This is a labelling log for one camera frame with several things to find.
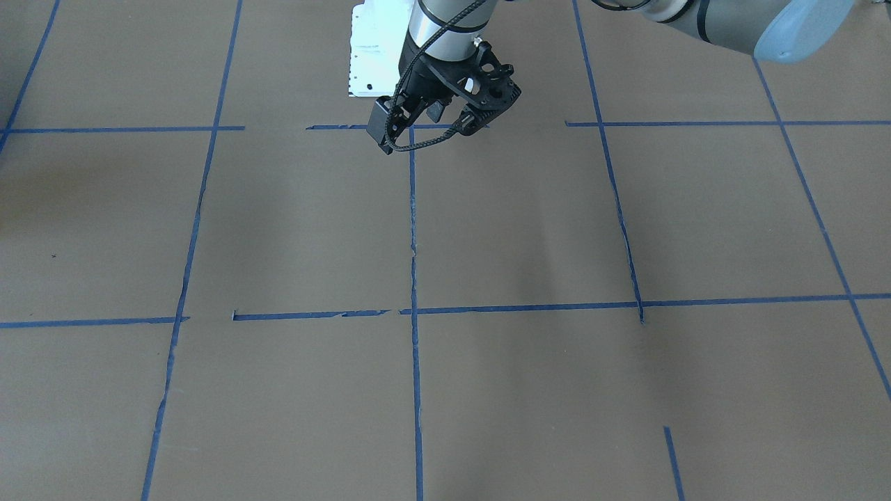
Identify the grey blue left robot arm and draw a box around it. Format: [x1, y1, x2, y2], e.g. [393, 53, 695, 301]
[367, 1, 855, 152]

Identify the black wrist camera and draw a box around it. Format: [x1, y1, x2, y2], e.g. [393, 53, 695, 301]
[366, 96, 404, 155]

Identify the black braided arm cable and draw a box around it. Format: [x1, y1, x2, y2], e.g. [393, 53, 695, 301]
[381, 0, 488, 152]

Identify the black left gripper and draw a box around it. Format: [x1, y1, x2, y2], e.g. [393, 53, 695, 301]
[383, 40, 521, 140]

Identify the white mounting plate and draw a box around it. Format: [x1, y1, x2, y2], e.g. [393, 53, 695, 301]
[348, 1, 413, 98]

